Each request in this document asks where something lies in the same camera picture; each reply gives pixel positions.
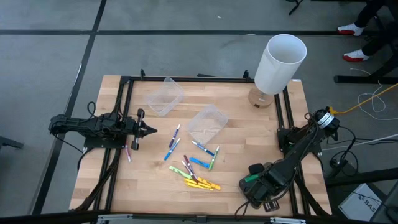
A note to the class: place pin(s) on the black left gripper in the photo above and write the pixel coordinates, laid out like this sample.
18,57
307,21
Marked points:
138,130

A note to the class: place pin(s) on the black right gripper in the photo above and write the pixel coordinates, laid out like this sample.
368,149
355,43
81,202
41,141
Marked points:
264,186

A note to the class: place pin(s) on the purple thin whiteboard marker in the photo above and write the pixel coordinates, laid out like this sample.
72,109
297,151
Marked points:
174,136

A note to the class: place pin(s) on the blue Expo whiteboard marker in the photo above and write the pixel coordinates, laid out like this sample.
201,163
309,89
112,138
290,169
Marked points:
172,149
202,147

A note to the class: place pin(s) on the dark green highlighter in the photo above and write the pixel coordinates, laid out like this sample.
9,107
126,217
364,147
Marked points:
251,178

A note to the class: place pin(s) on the magenta cap whiteboard marker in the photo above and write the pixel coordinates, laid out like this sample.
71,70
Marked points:
187,161

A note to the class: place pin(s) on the light green Sharpie highlighter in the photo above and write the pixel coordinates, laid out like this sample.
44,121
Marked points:
178,171

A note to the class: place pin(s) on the brown cap whiteboard marker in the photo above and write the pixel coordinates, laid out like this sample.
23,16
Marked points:
190,171

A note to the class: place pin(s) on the blue highlighter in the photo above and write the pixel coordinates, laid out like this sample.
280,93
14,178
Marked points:
199,162

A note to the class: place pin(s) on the orange highlighter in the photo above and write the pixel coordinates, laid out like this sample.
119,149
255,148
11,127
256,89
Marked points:
203,180

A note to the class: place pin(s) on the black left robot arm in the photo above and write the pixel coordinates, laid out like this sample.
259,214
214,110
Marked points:
77,126

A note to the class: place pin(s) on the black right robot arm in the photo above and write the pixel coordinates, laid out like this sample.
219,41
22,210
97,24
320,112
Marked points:
298,152

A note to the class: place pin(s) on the pink thin marker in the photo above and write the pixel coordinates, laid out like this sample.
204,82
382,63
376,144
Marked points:
127,153

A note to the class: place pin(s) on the grey plastic tray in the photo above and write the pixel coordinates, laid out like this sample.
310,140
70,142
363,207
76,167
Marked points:
242,188

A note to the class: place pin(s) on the clear plastic container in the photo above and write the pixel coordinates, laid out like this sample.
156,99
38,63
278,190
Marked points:
164,96
207,124

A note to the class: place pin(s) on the yellow highlighter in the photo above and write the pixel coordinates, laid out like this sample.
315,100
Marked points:
199,186
194,182

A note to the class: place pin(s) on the black crossbar with silver brackets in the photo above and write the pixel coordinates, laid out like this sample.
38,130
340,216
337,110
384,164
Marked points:
199,219

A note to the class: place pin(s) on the white cardboard box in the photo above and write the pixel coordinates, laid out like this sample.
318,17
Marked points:
357,205

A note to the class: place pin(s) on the black desk foot bar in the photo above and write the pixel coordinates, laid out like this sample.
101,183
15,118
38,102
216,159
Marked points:
357,179

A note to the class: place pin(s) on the black furniture foot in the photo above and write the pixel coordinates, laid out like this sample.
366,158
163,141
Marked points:
9,142

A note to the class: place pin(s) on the white shade wooden base lamp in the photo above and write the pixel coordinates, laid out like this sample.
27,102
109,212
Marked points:
280,62

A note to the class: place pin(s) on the person's shoe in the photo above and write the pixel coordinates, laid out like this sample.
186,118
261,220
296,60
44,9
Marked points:
354,56
349,29

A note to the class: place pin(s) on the office chair base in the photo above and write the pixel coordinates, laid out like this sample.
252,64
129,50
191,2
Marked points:
294,7

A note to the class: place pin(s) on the person's leg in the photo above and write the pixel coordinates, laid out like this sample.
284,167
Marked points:
368,12
379,43

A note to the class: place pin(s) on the black frame clamp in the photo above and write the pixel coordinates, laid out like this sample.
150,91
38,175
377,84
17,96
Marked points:
142,74
246,74

